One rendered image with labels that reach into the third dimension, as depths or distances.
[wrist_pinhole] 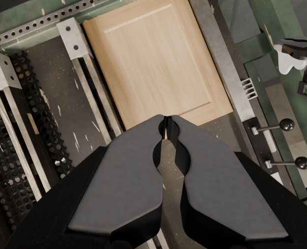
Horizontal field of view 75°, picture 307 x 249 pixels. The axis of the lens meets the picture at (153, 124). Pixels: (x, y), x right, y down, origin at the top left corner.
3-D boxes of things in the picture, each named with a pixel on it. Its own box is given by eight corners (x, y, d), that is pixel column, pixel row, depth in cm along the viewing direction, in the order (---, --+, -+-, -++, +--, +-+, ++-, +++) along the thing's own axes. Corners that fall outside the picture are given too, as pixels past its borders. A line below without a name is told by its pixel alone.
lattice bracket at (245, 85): (246, 79, 72) (250, 77, 69) (253, 97, 72) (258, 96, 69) (236, 83, 72) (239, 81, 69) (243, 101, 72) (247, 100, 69)
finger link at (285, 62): (259, 69, 43) (297, 82, 35) (262, 41, 40) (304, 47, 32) (271, 66, 44) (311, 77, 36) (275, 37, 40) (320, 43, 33)
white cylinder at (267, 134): (273, 149, 72) (265, 128, 72) (278, 150, 69) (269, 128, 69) (265, 152, 72) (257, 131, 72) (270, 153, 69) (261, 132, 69)
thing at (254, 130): (252, 123, 69) (294, 115, 57) (256, 134, 69) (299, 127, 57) (246, 127, 67) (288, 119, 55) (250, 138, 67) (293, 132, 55)
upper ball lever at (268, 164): (265, 155, 69) (310, 153, 57) (269, 166, 69) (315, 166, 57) (259, 160, 67) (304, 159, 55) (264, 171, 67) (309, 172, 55)
